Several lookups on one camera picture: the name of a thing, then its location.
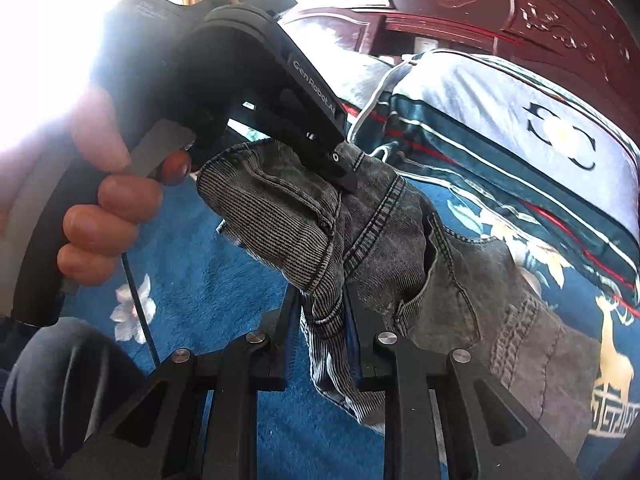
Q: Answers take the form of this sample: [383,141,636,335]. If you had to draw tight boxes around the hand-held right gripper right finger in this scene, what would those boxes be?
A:
[344,287,583,480]

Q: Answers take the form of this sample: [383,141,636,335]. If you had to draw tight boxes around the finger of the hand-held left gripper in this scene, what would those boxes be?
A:
[245,100,360,195]

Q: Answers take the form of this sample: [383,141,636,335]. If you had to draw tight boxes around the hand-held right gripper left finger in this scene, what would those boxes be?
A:
[62,300,303,480]

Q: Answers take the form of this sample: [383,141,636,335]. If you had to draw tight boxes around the grey denim pants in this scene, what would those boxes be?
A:
[195,139,603,463]

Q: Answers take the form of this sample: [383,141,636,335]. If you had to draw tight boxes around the person's left hand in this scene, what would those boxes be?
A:
[56,82,193,288]

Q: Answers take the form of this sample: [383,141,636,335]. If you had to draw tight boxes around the striped grey pillow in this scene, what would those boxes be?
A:
[325,50,396,113]

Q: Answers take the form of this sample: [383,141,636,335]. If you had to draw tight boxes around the blue patterned blanket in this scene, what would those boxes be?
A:
[60,160,640,480]

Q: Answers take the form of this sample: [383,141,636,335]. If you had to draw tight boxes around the striped pillow with flower emblem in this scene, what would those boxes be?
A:
[347,49,640,321]

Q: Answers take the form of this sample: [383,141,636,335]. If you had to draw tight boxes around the person's dark trouser leg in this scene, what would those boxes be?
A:
[0,316,168,480]

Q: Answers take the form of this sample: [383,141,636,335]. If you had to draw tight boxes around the carved dark wooden headboard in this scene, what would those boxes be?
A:
[277,0,640,93]

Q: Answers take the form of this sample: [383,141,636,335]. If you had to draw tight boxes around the black cable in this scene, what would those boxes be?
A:
[121,252,162,368]

